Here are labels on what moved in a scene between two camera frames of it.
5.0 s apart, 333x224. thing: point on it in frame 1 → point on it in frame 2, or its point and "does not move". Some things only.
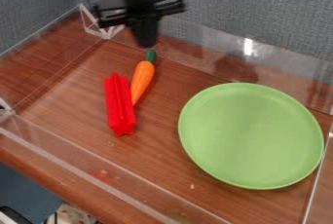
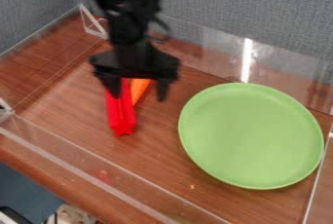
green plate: (251, 135) does not move
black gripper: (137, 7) → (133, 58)
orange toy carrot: (143, 76) does not move
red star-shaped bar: (119, 104) does not move
